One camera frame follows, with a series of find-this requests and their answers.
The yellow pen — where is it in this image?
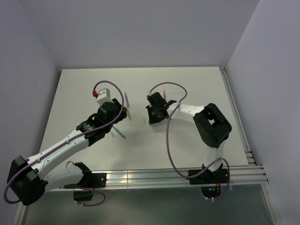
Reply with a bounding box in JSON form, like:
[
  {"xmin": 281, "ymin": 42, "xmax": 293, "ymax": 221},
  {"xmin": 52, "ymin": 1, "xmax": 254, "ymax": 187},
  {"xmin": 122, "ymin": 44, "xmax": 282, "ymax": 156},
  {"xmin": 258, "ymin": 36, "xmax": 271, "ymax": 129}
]
[{"xmin": 126, "ymin": 106, "xmax": 132, "ymax": 121}]

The purple pen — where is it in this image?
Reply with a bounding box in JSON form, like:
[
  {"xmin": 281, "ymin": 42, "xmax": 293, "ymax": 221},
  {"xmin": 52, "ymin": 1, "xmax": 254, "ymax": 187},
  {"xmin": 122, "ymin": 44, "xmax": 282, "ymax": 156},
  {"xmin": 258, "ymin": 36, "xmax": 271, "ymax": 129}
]
[{"xmin": 124, "ymin": 92, "xmax": 130, "ymax": 109}]

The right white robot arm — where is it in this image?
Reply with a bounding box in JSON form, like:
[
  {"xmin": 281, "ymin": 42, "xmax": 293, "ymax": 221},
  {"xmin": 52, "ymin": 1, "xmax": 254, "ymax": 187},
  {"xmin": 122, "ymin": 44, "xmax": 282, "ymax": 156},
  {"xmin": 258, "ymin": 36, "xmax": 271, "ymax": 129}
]
[{"xmin": 146, "ymin": 92, "xmax": 232, "ymax": 183}]

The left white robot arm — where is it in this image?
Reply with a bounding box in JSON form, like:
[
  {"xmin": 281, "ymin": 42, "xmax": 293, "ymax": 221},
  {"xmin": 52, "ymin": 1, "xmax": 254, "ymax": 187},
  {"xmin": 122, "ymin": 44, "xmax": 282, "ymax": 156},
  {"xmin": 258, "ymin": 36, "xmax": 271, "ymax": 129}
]
[{"xmin": 3, "ymin": 98, "xmax": 127, "ymax": 206}]

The blue pen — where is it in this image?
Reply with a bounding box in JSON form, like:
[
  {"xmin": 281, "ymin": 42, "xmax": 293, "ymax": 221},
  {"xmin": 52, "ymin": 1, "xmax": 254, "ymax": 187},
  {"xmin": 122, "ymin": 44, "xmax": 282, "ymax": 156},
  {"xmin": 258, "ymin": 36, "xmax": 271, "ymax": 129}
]
[{"xmin": 113, "ymin": 126, "xmax": 126, "ymax": 139}]

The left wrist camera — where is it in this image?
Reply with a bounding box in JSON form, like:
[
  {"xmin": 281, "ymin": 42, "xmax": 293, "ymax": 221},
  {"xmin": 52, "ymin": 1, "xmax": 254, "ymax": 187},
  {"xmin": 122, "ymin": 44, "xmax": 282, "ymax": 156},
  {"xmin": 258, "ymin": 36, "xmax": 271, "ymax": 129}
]
[{"xmin": 92, "ymin": 88, "xmax": 113, "ymax": 106}]

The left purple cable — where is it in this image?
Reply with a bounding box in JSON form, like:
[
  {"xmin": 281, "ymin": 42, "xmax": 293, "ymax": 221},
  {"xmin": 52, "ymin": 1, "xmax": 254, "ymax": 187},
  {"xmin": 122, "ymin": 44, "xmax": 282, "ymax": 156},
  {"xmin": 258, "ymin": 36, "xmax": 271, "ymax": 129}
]
[{"xmin": 4, "ymin": 80, "xmax": 124, "ymax": 204}]

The purple cable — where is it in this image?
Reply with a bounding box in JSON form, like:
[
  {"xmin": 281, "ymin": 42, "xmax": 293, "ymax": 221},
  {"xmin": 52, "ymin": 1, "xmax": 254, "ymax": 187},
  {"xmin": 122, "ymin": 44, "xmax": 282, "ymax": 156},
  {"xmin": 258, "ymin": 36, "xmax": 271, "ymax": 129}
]
[
  {"xmin": 149, "ymin": 82, "xmax": 231, "ymax": 200},
  {"xmin": 4, "ymin": 80, "xmax": 124, "ymax": 204}
]

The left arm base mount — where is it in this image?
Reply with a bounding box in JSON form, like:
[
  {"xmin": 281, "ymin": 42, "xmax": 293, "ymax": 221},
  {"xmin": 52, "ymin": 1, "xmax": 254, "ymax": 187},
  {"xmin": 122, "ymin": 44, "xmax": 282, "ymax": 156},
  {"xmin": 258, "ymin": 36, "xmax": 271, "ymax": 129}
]
[{"xmin": 63, "ymin": 172, "xmax": 107, "ymax": 207}]

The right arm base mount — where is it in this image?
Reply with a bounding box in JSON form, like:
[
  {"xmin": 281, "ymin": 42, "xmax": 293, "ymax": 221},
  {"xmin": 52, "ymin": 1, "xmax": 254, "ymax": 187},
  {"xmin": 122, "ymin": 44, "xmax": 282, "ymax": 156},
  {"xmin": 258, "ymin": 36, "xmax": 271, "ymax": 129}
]
[{"xmin": 187, "ymin": 163, "xmax": 231, "ymax": 202}]

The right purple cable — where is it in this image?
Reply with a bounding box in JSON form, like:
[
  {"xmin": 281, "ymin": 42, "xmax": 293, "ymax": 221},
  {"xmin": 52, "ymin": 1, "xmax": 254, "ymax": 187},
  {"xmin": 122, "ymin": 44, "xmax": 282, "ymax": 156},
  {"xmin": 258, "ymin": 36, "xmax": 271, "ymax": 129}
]
[{"xmin": 149, "ymin": 82, "xmax": 231, "ymax": 200}]

